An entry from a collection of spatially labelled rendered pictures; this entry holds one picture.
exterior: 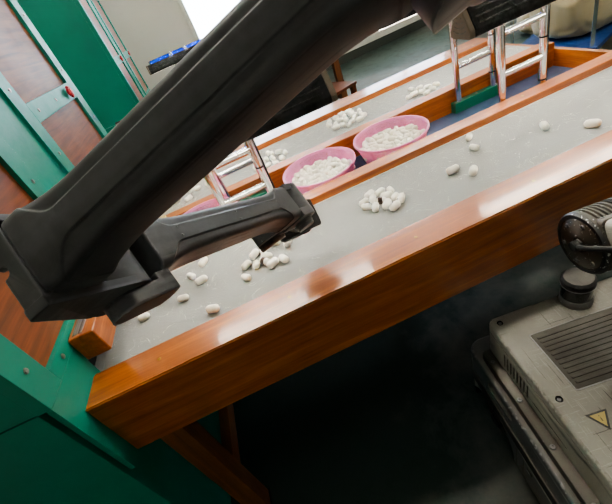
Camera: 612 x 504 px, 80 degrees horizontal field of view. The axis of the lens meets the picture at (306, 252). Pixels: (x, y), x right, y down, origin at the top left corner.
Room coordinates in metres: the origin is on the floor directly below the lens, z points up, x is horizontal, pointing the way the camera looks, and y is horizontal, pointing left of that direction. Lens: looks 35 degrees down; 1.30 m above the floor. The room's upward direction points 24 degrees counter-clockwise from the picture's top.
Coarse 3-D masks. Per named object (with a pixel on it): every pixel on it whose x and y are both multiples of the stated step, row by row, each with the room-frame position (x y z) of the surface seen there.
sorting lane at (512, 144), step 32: (576, 96) 0.96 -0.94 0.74; (608, 96) 0.89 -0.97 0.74; (480, 128) 1.02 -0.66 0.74; (512, 128) 0.94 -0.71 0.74; (576, 128) 0.81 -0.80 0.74; (608, 128) 0.75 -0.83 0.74; (416, 160) 1.00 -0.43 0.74; (448, 160) 0.92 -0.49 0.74; (480, 160) 0.85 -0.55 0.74; (512, 160) 0.79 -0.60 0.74; (544, 160) 0.73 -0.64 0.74; (352, 192) 0.98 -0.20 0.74; (416, 192) 0.83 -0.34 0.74; (448, 192) 0.77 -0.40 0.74; (352, 224) 0.82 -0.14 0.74; (384, 224) 0.76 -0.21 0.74; (224, 256) 0.93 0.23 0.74; (288, 256) 0.80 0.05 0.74; (320, 256) 0.74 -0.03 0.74; (192, 288) 0.84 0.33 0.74; (224, 288) 0.78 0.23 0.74; (256, 288) 0.73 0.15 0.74; (160, 320) 0.77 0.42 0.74; (192, 320) 0.71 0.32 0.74; (128, 352) 0.70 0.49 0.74
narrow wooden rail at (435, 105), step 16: (528, 48) 1.42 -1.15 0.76; (496, 64) 1.40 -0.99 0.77; (512, 64) 1.37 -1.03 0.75; (464, 80) 1.38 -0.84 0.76; (480, 80) 1.36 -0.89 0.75; (496, 80) 1.37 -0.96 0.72; (512, 80) 1.37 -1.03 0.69; (432, 96) 1.37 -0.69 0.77; (448, 96) 1.36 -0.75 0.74; (464, 96) 1.36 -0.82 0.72; (400, 112) 1.35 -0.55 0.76; (416, 112) 1.35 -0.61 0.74; (432, 112) 1.35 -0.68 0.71; (448, 112) 1.36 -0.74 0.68; (320, 144) 1.38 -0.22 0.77; (336, 144) 1.33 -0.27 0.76; (352, 144) 1.34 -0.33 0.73; (288, 160) 1.36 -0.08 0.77; (256, 176) 1.34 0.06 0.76; (272, 176) 1.32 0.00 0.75; (256, 192) 1.32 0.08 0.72
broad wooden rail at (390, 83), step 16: (464, 48) 1.76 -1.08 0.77; (480, 48) 1.73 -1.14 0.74; (432, 64) 1.73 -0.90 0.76; (384, 80) 1.81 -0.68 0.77; (400, 80) 1.71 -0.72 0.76; (352, 96) 1.78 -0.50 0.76; (368, 96) 1.70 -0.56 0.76; (320, 112) 1.75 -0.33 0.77; (336, 112) 1.69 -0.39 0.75; (288, 128) 1.72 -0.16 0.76; (304, 128) 1.69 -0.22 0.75; (256, 144) 1.70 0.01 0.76
